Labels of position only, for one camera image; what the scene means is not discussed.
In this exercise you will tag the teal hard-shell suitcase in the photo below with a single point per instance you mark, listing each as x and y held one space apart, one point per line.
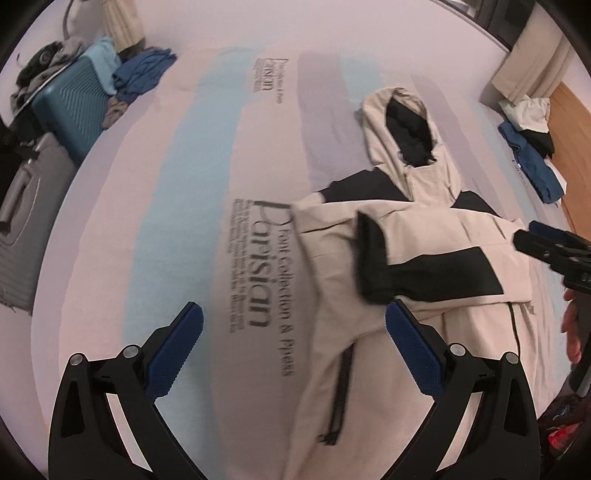
72 107

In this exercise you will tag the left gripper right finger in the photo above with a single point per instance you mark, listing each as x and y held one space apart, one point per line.
482 424

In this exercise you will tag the blue garment near headboard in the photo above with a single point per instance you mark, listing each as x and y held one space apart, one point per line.
532 164

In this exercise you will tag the right hand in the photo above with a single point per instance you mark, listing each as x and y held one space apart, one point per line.
570 327

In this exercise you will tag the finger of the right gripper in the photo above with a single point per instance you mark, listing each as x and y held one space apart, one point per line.
557 236
570 253

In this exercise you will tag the wooden headboard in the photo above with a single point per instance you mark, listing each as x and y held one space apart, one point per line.
571 133

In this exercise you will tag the beige curtain right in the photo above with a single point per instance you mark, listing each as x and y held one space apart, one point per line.
535 67

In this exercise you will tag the dark clothes on teal suitcase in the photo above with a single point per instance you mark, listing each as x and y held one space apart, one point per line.
44 63

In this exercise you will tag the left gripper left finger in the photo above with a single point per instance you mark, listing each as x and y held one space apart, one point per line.
84 440

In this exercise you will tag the beige curtain left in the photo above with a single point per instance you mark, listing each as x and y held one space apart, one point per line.
122 23

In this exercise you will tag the beige and black hooded jacket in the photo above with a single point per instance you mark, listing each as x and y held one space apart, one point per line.
404 229

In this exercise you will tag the striped printed bed sheet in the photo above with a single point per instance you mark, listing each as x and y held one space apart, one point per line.
198 207

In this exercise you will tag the grey hard-shell suitcase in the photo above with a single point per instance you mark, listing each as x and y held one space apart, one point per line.
28 213

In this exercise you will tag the blue clothes pile by suitcase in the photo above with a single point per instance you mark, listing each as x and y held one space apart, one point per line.
141 73

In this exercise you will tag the beige curtain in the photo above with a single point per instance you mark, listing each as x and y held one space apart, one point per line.
122 23
535 67

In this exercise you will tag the light blue cloth on suitcase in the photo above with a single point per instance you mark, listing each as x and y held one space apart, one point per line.
105 61

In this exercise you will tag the dark window frame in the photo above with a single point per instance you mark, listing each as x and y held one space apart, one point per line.
505 20

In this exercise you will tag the white and black clothes pile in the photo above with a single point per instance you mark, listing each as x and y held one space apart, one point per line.
530 117

